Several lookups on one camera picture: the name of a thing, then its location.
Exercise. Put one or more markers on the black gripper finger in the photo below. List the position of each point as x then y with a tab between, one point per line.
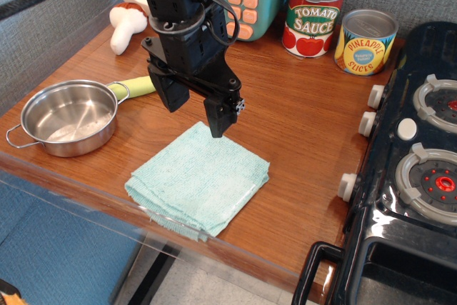
173	94
221	114

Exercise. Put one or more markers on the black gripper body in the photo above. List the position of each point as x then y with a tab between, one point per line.
197	58

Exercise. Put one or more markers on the yellow-green toy spoon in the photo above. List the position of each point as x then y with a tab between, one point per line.
132	88

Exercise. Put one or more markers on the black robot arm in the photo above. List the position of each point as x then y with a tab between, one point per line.
189	54

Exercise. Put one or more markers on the light blue folded towel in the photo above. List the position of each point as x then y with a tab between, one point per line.
197	184

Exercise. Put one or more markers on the plush toy mushroom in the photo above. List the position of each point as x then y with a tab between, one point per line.
127	19

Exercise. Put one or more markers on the stainless steel pot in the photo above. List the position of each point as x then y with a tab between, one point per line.
68	119

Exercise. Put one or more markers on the tomato sauce can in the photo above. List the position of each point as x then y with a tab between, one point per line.
309	26

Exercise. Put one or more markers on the pineapple slices can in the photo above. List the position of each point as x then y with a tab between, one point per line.
365	41

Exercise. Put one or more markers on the black toy stove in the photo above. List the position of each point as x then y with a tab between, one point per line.
400	231

